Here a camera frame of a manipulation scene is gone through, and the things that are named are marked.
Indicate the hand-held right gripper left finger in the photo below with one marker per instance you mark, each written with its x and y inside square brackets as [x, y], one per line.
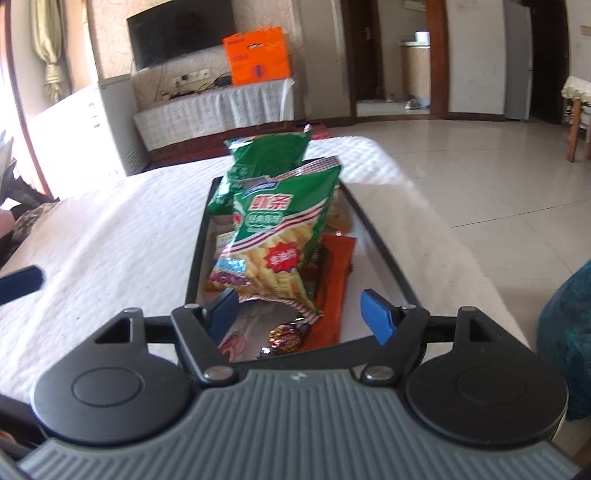
[225, 314]

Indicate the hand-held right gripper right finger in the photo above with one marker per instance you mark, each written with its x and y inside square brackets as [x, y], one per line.
[376, 318]

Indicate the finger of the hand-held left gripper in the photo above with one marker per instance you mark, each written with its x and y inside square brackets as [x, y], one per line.
[23, 282]

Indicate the clear pink print snack packet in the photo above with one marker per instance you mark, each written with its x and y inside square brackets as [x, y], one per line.
[235, 346]

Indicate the blue pink snack packet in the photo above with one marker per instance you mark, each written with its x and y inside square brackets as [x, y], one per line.
[228, 272]

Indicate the grey rectangular tray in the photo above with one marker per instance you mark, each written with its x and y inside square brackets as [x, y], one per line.
[364, 277]

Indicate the long orange snack packet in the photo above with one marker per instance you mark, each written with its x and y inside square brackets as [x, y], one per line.
[334, 277]

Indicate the shiny foil candy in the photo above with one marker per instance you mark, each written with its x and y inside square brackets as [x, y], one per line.
[286, 339]

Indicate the green snack bag striped edges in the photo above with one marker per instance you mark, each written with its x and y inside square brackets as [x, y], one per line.
[272, 157]
[272, 230]

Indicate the dark patterned blanket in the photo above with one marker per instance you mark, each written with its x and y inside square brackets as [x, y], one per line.
[27, 226]

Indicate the white chest freezer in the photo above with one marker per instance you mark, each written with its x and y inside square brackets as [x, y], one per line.
[83, 129]

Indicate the dark wooden tv cabinet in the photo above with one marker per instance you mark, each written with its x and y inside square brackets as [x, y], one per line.
[184, 147]

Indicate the dark teal cloth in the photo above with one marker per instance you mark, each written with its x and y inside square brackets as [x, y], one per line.
[568, 341]

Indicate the white lace cabinet cover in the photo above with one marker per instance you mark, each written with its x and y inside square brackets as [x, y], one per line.
[221, 115]

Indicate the yellow green tied curtain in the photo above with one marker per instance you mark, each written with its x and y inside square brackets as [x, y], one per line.
[51, 50]

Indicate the beige kitchen cabinet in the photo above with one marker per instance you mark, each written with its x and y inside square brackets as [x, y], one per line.
[415, 74]

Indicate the orange cardboard box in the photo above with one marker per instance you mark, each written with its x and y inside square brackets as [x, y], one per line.
[256, 57]

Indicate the dark wooden door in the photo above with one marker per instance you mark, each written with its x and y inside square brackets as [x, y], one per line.
[367, 46]

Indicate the black flat television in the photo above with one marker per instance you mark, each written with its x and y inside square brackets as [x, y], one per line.
[180, 32]

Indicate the white pot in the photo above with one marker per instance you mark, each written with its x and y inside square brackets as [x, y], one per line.
[422, 37]

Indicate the wooden table with lace cloth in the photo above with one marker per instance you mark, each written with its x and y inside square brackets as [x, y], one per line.
[577, 92]

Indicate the white wall sockets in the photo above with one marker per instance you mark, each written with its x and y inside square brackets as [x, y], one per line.
[191, 76]

